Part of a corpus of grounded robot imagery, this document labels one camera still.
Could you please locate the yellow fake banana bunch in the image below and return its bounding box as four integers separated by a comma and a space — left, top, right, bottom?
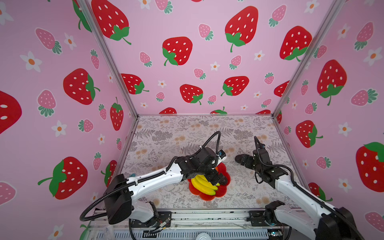
191, 175, 219, 196

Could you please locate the dark fake avocado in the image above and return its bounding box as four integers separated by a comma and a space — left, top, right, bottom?
235, 154, 249, 166

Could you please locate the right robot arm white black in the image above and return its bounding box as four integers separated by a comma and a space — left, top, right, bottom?
235, 138, 363, 240

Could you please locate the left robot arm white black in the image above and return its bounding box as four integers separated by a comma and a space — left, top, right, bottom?
80, 143, 228, 225

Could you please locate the red flower-shaped fruit bowl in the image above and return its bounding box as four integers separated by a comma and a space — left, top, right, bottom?
188, 163, 231, 201

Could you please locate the floral patterned table mat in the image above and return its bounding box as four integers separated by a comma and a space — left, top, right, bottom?
108, 115, 313, 210

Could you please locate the white round lamp bottom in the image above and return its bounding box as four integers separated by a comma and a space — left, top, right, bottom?
196, 233, 212, 240

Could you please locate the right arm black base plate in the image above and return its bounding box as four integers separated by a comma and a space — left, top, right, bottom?
246, 210, 276, 227

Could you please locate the aluminium rail base frame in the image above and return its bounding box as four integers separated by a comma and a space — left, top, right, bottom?
82, 209, 292, 240

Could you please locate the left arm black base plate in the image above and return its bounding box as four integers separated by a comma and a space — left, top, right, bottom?
131, 211, 172, 228

